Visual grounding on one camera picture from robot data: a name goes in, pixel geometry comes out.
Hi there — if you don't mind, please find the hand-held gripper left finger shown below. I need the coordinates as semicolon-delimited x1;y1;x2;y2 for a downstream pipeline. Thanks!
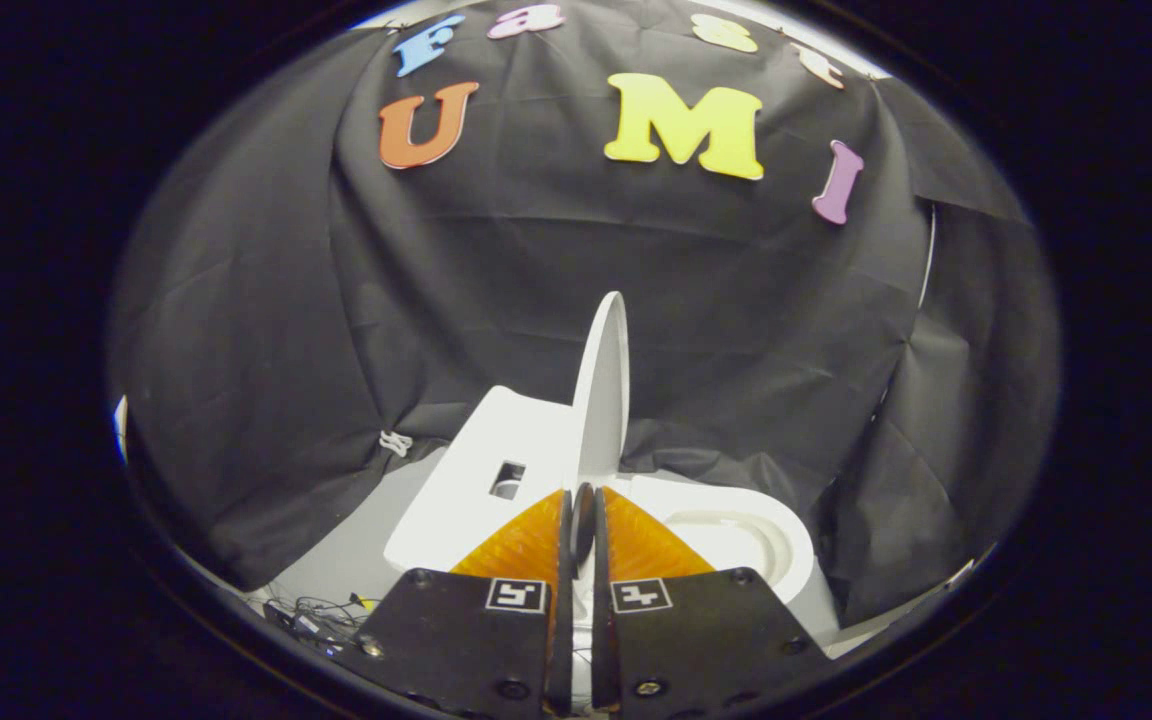
354;488;575;716

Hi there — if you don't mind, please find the white toilet tank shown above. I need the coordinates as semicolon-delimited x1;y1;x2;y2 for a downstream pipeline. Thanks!
383;386;577;573

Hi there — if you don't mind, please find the black backdrop cloth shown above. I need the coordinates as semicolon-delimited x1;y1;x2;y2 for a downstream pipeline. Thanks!
106;0;1065;629

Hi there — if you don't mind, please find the black round lid tab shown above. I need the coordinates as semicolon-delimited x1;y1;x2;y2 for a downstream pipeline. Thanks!
572;482;597;569

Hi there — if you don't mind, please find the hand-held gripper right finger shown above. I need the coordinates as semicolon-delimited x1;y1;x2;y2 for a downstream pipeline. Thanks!
591;486;832;716

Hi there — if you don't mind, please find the bundle of black cables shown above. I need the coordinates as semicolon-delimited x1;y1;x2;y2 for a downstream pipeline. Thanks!
264;592;382;651

